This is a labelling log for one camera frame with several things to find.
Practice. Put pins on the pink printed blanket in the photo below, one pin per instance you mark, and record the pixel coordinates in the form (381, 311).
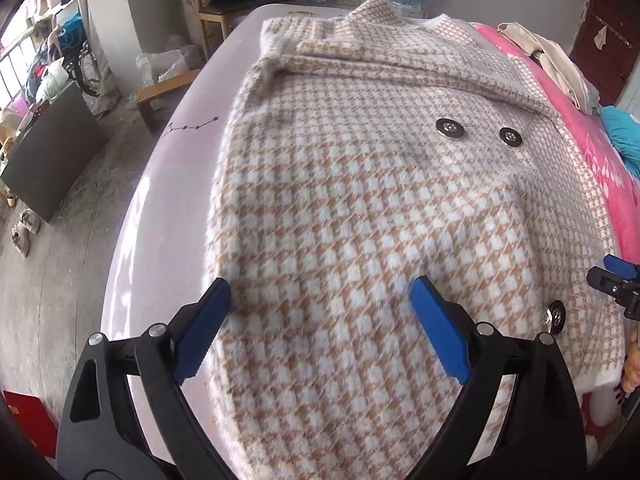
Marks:
(610, 195)

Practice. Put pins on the white plastic bag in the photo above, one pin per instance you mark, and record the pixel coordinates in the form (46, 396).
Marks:
(160, 62)

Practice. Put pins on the red box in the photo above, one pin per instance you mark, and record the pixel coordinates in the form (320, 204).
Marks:
(30, 420)

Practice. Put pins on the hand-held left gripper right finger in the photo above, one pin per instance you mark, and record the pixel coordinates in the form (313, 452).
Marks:
(440, 330)

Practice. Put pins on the wooden chair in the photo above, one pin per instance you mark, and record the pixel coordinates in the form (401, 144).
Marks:
(220, 10)

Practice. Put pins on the person's right hand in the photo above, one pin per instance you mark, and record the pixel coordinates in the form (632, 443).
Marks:
(632, 370)

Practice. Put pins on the dark grey cabinet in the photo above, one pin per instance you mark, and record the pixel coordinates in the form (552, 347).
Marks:
(50, 160)

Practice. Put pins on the yellow slipper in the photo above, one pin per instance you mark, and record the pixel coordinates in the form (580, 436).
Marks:
(10, 196)

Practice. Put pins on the beige white houndstooth coat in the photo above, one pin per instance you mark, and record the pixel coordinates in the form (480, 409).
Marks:
(350, 185)

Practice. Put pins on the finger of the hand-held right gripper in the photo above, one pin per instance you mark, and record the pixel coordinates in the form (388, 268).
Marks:
(620, 264)
(610, 285)

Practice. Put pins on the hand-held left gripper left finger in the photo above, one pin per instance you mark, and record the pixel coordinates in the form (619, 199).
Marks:
(205, 330)

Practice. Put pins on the low wooden stool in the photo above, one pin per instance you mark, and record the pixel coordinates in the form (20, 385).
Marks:
(165, 85)

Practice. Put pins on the bicycle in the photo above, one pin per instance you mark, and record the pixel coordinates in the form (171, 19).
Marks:
(90, 75)

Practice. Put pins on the dark red door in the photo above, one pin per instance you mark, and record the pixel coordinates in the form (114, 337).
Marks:
(600, 45)

